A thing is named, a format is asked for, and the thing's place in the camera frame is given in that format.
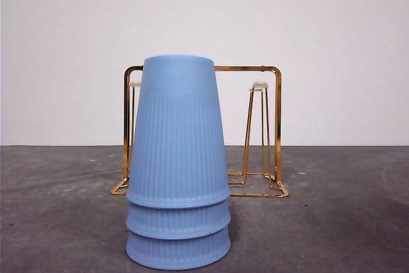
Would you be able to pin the blue ribbed plastic cup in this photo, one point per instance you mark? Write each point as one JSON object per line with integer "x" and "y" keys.
{"x": 179, "y": 132}
{"x": 179, "y": 223}
{"x": 179, "y": 250}

